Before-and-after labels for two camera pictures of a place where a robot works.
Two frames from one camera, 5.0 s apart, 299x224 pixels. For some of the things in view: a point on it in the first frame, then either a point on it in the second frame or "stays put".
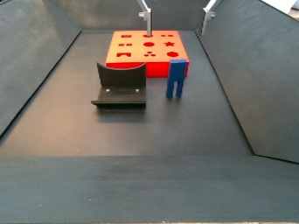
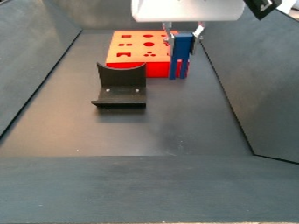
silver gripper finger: x=146 y=14 → x=170 y=36
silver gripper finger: x=210 y=14 → x=197 y=33
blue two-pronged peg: x=177 y=75 → x=182 y=54
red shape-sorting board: x=134 y=49 stays put
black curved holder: x=123 y=87 stays put
